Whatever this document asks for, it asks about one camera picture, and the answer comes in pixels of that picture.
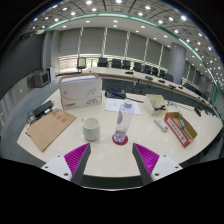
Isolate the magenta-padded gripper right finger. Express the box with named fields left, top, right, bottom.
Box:
left=131, top=142, right=184, bottom=186

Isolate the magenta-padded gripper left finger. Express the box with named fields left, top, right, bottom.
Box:
left=40, top=142, right=92, bottom=186

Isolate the clear plastic water bottle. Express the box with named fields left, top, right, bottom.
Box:
left=113, top=99, right=135, bottom=144

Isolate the red-edged open cardboard box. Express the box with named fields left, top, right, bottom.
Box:
left=164, top=111, right=198, bottom=148

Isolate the brown cardboard envelope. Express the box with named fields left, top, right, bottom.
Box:
left=26, top=109, right=78, bottom=153

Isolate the white remote control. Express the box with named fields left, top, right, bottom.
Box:
left=153, top=116, right=170, bottom=133

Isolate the white ceramic mug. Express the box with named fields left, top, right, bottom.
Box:
left=81, top=116, right=101, bottom=142

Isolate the flat round red coaster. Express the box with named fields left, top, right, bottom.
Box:
left=111, top=133, right=129, bottom=146

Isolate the black power adapter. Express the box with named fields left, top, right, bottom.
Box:
left=27, top=100, right=55, bottom=121

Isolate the small beige open box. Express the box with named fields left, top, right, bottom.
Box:
left=143, top=93, right=169, bottom=117

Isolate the white copy paper box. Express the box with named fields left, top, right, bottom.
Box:
left=58, top=73, right=103, bottom=111

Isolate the white printed paper sheet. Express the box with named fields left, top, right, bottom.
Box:
left=104, top=97, right=142, bottom=115

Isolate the grey boxy monitor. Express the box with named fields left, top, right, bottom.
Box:
left=33, top=69, right=52, bottom=89

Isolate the black desk phone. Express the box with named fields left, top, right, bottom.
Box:
left=104, top=85, right=127, bottom=100

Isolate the long curved conference desk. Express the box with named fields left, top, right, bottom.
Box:
left=81, top=66, right=214, bottom=108

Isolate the row of black office chairs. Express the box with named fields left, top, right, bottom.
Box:
left=75, top=57, right=176, bottom=83

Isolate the group of ceiling lights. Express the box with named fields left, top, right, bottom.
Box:
left=31, top=0, right=224, bottom=84

